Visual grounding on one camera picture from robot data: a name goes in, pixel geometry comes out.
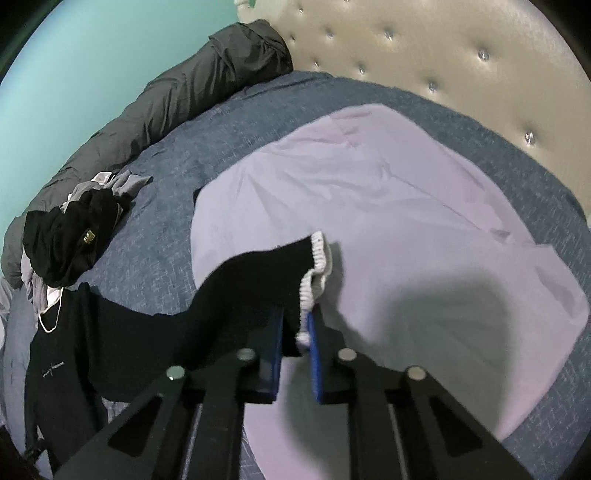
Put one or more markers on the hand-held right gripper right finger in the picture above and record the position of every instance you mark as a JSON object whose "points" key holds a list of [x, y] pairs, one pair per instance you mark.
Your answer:
{"points": [[316, 360]]}

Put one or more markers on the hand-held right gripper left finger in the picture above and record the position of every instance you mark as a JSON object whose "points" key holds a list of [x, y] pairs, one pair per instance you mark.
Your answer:
{"points": [[276, 350]]}

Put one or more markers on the black shirt with white trim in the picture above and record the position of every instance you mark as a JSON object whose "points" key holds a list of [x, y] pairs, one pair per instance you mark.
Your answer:
{"points": [[138, 337]]}

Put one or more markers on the lavender shirt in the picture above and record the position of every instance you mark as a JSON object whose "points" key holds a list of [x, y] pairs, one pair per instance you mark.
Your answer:
{"points": [[392, 207]]}

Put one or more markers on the blue bed blanket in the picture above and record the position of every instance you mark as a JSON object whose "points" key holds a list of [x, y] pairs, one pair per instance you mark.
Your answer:
{"points": [[152, 230]]}

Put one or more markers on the light grey garment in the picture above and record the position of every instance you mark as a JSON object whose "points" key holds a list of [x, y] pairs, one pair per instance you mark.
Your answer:
{"points": [[131, 184]]}

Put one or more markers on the black garment with yellow label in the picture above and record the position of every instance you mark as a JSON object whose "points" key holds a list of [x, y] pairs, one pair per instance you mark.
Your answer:
{"points": [[60, 240]]}

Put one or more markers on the white garment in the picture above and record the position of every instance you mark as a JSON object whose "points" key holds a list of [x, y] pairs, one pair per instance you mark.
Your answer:
{"points": [[101, 177]]}

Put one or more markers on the dark grey rolled duvet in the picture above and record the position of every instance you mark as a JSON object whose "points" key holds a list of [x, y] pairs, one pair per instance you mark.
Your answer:
{"points": [[184, 92]]}

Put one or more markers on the white tufted bed headboard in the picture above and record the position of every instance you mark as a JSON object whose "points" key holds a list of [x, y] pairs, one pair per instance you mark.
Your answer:
{"points": [[415, 46]]}

